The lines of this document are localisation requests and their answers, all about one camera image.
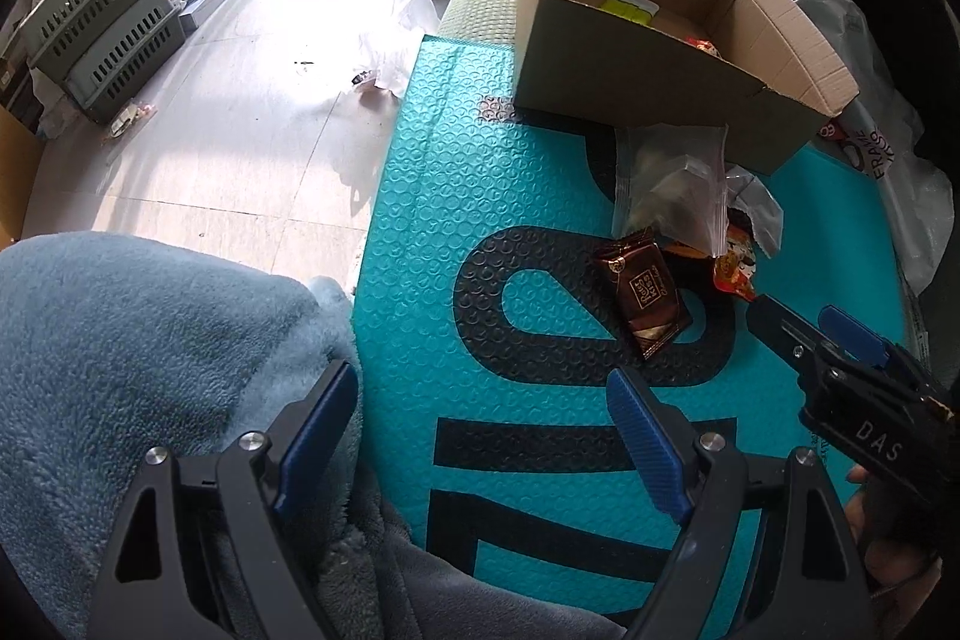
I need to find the brown chocolate packet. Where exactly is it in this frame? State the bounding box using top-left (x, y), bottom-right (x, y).
top-left (595, 229), bottom-right (692, 362)

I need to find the clear wrapper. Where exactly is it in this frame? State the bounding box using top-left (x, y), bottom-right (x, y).
top-left (724, 164), bottom-right (786, 259)

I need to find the white plastic shopping bag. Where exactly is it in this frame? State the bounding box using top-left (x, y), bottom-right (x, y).
top-left (795, 0), bottom-right (955, 296)

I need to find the red orange snack packet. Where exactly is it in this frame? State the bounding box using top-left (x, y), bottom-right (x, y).
top-left (711, 211), bottom-right (760, 302)

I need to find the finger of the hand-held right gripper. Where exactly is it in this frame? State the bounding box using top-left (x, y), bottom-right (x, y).
top-left (820, 305), bottom-right (895, 369)
top-left (746, 295), bottom-right (835, 386)

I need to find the brown cardboard box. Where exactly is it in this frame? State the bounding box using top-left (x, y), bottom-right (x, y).
top-left (510, 0), bottom-right (861, 176)

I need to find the grey fleece garment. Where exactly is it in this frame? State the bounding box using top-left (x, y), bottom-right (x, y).
top-left (300, 460), bottom-right (623, 640)

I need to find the small clear packet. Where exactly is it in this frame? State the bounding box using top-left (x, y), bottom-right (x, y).
top-left (105, 98), bottom-right (155, 139)

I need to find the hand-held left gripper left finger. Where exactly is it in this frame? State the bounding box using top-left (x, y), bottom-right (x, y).
top-left (88, 359), bottom-right (361, 640)

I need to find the brown cardboard carton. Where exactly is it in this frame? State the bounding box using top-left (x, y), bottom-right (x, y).
top-left (0, 104), bottom-right (44, 245)

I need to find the teal bubble mailer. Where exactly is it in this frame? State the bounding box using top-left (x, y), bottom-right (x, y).
top-left (351, 34), bottom-right (912, 640)

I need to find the white plastic floor bag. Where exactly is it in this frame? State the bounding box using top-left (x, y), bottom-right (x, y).
top-left (349, 0), bottom-right (443, 97)

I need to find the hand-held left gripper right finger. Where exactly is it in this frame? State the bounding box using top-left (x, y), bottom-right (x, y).
top-left (606, 366), bottom-right (878, 640)

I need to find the blue fleece garment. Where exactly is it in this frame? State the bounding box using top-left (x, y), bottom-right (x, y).
top-left (0, 231), bottom-right (376, 640)

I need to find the person's right hand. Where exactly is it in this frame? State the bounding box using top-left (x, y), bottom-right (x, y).
top-left (846, 464), bottom-right (947, 611)

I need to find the clear zip bag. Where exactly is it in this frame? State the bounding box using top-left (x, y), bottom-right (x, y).
top-left (613, 122), bottom-right (730, 259)

